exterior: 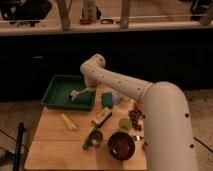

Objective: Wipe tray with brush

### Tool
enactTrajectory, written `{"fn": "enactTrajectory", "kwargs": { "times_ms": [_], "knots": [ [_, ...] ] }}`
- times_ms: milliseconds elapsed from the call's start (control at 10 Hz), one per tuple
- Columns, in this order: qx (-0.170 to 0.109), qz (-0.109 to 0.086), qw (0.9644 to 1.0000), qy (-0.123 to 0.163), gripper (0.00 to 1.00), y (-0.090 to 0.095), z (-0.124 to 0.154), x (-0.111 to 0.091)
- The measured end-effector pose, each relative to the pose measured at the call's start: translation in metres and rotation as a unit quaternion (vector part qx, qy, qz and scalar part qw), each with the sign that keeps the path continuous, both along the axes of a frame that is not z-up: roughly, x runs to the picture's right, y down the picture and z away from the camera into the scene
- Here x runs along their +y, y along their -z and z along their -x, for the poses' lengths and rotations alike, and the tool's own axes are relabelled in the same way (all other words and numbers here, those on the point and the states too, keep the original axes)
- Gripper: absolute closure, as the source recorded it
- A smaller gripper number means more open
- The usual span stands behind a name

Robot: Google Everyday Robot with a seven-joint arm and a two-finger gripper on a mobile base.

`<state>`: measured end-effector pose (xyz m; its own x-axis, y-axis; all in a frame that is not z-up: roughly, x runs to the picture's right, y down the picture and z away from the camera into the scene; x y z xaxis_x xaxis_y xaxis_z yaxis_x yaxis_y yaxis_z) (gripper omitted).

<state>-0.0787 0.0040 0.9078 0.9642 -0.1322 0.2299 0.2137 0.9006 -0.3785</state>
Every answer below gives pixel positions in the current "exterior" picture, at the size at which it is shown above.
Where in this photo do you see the white dish brush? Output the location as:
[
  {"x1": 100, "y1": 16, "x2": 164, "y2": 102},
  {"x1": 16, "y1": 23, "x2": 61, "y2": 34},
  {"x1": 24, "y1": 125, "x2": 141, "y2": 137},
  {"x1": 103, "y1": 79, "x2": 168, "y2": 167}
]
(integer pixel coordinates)
[{"x1": 69, "y1": 88, "x2": 88, "y2": 102}]

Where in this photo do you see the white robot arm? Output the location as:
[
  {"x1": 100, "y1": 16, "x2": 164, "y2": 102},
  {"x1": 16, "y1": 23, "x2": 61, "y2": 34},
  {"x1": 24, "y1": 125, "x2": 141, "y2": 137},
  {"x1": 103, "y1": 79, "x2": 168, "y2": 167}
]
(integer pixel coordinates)
[{"x1": 80, "y1": 54, "x2": 199, "y2": 171}]

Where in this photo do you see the green plastic tray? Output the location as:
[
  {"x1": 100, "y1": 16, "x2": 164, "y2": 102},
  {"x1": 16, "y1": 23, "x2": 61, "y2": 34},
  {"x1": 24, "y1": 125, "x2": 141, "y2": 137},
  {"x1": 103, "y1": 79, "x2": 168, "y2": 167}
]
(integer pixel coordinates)
[{"x1": 41, "y1": 75, "x2": 96, "y2": 111}]

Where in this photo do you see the green sponge block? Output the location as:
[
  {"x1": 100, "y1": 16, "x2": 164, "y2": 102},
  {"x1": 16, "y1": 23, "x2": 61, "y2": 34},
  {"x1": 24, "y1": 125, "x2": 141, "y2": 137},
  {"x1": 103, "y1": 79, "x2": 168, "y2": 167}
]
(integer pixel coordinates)
[{"x1": 102, "y1": 92, "x2": 113, "y2": 108}]

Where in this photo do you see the clear plastic cup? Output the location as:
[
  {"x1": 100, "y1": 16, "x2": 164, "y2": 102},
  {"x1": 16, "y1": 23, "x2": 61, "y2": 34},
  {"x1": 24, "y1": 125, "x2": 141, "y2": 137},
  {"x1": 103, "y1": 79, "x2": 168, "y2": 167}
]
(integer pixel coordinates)
[{"x1": 112, "y1": 90, "x2": 129, "y2": 105}]

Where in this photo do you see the red grape bunch toy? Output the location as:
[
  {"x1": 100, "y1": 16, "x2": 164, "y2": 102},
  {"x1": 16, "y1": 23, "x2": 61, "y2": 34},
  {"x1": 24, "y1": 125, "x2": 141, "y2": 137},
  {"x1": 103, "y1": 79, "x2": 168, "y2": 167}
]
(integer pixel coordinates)
[{"x1": 129, "y1": 102, "x2": 143, "y2": 131}]

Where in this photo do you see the green apple toy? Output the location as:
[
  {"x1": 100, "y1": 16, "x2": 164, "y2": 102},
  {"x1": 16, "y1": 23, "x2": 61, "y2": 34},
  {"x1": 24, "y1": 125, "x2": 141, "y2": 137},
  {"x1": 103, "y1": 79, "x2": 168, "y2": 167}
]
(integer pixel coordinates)
[{"x1": 119, "y1": 118, "x2": 132, "y2": 132}]

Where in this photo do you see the wooden table board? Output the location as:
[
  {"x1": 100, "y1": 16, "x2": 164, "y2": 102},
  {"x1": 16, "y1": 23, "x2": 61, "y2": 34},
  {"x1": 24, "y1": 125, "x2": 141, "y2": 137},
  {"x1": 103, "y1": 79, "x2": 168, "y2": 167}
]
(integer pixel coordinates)
[{"x1": 25, "y1": 85, "x2": 147, "y2": 171}]

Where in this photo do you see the yellow corn cob toy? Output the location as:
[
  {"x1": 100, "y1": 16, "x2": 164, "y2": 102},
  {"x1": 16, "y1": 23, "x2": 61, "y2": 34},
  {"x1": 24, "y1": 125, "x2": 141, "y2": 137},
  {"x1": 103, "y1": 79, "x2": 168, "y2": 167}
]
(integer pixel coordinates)
[{"x1": 61, "y1": 113, "x2": 77, "y2": 130}]

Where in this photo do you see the dark red bowl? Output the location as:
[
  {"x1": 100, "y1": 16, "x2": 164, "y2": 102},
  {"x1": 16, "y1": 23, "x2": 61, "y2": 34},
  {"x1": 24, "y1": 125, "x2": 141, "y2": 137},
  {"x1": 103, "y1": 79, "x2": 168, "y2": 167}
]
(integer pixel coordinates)
[{"x1": 107, "y1": 132, "x2": 135, "y2": 161}]

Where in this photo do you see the black pole on floor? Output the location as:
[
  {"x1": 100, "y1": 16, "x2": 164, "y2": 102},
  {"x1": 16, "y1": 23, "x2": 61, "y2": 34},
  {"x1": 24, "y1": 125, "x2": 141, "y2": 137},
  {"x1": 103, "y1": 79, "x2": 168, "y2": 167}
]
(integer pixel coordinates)
[{"x1": 13, "y1": 122, "x2": 25, "y2": 171}]

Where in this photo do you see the black bag on shelf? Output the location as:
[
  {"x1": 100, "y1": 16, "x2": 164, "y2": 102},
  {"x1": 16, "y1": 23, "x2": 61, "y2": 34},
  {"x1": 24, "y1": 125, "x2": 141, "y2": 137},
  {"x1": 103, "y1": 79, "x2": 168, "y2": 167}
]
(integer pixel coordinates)
[{"x1": 0, "y1": 0, "x2": 52, "y2": 27}]

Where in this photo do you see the red ring on shelf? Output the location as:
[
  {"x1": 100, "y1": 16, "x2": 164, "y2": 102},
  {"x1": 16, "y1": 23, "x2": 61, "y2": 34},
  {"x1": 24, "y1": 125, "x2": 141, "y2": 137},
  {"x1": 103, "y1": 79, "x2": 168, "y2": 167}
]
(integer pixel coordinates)
[{"x1": 100, "y1": 18, "x2": 115, "y2": 25}]

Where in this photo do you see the black floor cable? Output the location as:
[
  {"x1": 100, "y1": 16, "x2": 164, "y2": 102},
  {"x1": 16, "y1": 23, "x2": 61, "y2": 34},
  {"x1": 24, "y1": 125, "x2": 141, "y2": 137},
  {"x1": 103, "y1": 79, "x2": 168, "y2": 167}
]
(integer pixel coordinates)
[{"x1": 193, "y1": 136, "x2": 213, "y2": 154}]

